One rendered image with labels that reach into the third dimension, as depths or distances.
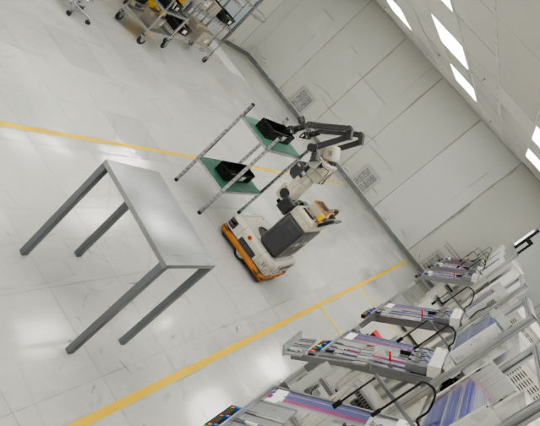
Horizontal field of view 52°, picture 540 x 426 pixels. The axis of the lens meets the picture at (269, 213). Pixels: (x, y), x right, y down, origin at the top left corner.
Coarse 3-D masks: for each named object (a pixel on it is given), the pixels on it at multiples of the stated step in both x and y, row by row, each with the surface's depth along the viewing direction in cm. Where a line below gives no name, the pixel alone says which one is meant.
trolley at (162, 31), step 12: (156, 0) 732; (204, 0) 797; (120, 12) 746; (132, 12) 743; (168, 12) 739; (180, 12) 809; (192, 12) 802; (144, 24) 760; (144, 36) 747; (168, 36) 809
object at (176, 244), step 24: (120, 168) 302; (144, 168) 324; (120, 192) 290; (144, 192) 304; (168, 192) 327; (120, 216) 346; (144, 216) 286; (168, 216) 307; (96, 240) 353; (168, 240) 289; (192, 240) 310; (168, 264) 274; (192, 264) 292; (144, 288) 280
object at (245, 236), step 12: (240, 216) 539; (252, 216) 563; (228, 228) 541; (240, 228) 536; (252, 228) 541; (264, 228) 567; (240, 240) 535; (252, 240) 531; (240, 252) 535; (252, 252) 530; (264, 252) 528; (252, 264) 530; (264, 264) 526; (276, 264) 529; (264, 276) 529
